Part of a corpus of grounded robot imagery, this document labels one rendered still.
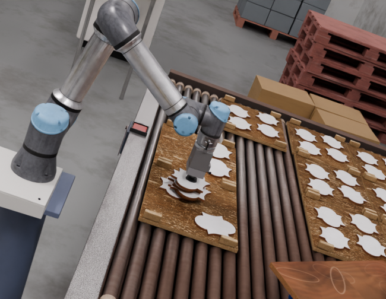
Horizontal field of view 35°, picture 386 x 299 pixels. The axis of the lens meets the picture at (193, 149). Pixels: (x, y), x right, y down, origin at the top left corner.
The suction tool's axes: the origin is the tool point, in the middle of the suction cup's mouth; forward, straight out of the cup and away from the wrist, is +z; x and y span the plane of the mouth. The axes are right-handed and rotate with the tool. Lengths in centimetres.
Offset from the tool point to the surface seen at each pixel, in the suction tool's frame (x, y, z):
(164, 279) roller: 5.3, -49.0, 7.8
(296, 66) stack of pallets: -150, 456, 60
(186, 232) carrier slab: -0.7, -23.7, 6.0
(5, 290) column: 51, -19, 54
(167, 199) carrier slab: 6.5, -6.6, 6.0
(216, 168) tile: -13.5, 28.2, 4.9
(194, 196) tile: -2.4, -5.5, 2.0
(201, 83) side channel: -9, 126, 5
